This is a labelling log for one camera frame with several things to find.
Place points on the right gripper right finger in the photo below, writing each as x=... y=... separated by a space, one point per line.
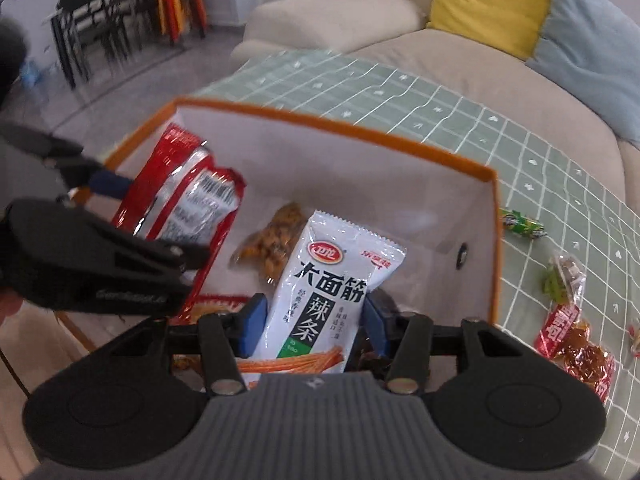
x=492 y=397

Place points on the red yellow stools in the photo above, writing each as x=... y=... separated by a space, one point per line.
x=177 y=15

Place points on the blue water bottle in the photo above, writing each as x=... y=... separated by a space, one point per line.
x=34 y=82

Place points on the yellow cushion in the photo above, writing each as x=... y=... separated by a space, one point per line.
x=510 y=26

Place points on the person left hand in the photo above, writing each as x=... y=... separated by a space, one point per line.
x=10 y=304

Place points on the red braised meat packet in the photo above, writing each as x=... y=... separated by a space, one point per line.
x=564 y=339

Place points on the peanut snack bag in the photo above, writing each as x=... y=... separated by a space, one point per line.
x=269 y=249

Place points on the light blue cushion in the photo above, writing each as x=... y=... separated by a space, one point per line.
x=590 y=48

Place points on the clear red candy packet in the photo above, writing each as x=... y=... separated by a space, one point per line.
x=634 y=334

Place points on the beige sofa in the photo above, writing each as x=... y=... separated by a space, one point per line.
x=393 y=32

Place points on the orange cardboard box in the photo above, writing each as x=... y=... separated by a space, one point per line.
x=442 y=207

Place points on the clear nut mix packet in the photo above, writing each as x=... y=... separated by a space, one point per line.
x=565 y=279

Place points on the red fries snack bag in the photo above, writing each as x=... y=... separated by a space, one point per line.
x=205 y=323

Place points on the green checkered tablecloth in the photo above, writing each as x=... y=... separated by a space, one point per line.
x=580 y=216

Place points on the green sausage stick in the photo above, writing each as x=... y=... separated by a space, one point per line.
x=522 y=225

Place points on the black dining chairs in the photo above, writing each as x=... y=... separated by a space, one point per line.
x=115 y=25

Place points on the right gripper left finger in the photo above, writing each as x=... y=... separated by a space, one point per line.
x=122 y=404

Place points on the white spicy strips bag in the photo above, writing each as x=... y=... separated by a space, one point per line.
x=315 y=311

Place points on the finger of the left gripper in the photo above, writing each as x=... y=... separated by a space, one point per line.
x=67 y=158
x=135 y=254

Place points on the red foil snack bag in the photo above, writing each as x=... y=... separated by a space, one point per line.
x=182 y=196

